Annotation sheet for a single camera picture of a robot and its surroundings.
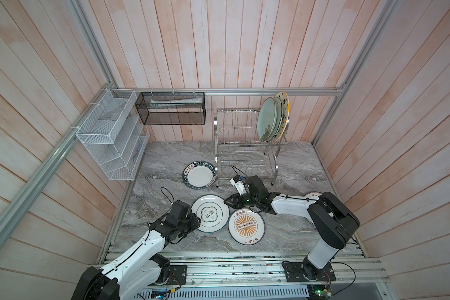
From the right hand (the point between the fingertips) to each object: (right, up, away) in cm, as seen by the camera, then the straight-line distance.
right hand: (226, 201), depth 89 cm
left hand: (-13, -10, -4) cm, 17 cm away
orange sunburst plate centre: (+10, -12, -3) cm, 16 cm away
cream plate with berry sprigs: (+28, +41, +6) cm, 50 cm away
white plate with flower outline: (-7, -6, +2) cm, 9 cm away
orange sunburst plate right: (+47, +2, +9) cm, 48 cm away
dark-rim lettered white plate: (-15, +11, +16) cm, 25 cm away
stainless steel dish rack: (+6, +27, +7) cm, 29 cm away
